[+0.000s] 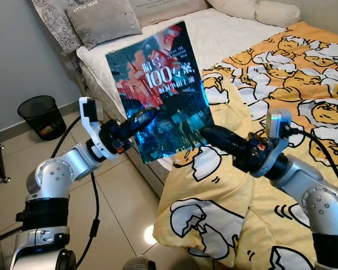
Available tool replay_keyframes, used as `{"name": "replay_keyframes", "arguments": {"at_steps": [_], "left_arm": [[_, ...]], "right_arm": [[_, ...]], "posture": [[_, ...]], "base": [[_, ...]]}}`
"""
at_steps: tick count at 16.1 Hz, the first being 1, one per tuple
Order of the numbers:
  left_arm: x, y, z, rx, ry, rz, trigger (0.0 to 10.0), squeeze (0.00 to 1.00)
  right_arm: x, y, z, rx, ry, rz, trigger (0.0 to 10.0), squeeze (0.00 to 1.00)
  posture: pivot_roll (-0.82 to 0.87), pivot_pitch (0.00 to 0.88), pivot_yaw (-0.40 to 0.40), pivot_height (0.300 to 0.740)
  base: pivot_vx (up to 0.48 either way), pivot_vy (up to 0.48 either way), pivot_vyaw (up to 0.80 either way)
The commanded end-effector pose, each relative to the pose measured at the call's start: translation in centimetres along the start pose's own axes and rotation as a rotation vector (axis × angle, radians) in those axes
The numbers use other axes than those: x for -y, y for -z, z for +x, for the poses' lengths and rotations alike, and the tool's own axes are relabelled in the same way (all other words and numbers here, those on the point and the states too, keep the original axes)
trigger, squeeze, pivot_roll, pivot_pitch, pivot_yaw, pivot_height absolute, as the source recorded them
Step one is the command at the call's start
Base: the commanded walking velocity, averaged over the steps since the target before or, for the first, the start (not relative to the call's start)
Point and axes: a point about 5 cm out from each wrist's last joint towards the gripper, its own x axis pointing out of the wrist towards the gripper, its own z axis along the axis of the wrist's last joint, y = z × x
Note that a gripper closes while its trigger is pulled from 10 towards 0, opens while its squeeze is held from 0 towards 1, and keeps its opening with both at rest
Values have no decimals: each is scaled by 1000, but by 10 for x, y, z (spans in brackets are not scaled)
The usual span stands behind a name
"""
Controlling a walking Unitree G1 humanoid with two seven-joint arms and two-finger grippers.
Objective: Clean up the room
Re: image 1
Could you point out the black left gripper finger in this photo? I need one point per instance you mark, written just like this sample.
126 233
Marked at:
145 119

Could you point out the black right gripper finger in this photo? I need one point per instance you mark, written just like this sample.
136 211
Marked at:
225 142

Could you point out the glossy blue-red cover book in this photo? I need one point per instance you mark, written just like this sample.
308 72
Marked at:
163 90

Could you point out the grey Little Bear pillow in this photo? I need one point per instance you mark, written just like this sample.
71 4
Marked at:
104 22

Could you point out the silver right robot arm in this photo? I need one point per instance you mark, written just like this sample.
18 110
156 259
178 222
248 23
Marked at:
321 202

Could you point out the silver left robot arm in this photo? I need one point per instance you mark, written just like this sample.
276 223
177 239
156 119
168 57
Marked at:
50 180

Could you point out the black mesh waste bin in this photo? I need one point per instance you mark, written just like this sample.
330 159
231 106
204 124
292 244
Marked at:
42 115

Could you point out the yellow egg-print blanket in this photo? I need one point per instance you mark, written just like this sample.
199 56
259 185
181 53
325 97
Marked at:
287 79

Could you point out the grey robot leg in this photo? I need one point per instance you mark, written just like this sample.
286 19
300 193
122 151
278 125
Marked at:
139 264

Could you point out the beige bolster pillow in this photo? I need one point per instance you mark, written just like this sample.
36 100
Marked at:
259 10

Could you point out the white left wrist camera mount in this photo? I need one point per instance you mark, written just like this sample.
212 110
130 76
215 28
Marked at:
90 115

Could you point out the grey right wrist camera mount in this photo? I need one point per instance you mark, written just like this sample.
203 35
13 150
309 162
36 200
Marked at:
278 126

